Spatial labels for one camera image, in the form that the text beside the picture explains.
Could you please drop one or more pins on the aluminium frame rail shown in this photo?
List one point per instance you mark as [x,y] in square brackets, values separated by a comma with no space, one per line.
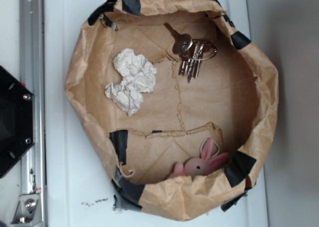
[33,163]

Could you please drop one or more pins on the silver corner bracket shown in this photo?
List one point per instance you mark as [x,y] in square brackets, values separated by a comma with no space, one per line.
[28,211]

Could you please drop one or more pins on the pink bunny toy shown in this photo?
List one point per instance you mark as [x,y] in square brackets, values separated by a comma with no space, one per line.
[210,159]

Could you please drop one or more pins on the silver key bunch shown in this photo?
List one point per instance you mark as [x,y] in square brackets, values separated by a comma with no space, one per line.
[192,52]

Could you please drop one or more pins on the brown paper bag bin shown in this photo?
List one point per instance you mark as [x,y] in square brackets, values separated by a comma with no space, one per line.
[234,101]

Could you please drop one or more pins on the crumpled white paper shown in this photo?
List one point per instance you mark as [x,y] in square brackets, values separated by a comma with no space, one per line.
[138,77]

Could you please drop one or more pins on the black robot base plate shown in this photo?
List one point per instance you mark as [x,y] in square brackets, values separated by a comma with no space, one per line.
[16,121]

